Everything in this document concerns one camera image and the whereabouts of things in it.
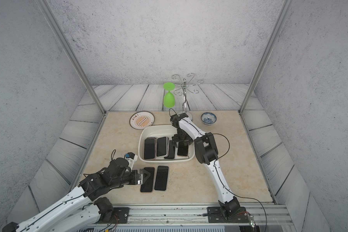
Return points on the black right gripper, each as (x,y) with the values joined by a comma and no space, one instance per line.
(175,139)

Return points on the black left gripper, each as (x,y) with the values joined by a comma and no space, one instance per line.
(137,181)

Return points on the black phone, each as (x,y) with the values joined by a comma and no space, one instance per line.
(147,186)

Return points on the light green case phone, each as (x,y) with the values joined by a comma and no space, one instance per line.
(161,178)

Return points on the pink case phone front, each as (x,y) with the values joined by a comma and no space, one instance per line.
(162,147)

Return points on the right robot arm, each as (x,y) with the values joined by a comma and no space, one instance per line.
(206,153)

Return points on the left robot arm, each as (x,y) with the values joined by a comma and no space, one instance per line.
(86,203)

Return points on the pale pink case phone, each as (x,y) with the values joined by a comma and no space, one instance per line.
(182,150)

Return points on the blue purple case phone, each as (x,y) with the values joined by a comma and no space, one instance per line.
(171,151)

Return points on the white plastic storage box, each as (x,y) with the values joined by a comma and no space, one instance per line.
(161,131)

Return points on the pink case phone behind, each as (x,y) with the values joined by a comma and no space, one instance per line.
(150,148)

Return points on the blue white porcelain bowl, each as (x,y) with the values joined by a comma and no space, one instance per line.
(208,118)

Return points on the green plastic wine glass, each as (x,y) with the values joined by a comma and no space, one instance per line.
(169,99)

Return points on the orange patterned round plate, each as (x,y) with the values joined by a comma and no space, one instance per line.
(141,120)

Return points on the metal glass rack stand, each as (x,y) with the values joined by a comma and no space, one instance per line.
(182,90)

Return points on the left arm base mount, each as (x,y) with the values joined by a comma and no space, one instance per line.
(117,215)

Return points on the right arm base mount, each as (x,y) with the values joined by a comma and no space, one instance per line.
(221,215)

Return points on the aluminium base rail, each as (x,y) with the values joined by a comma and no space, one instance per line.
(189,217)

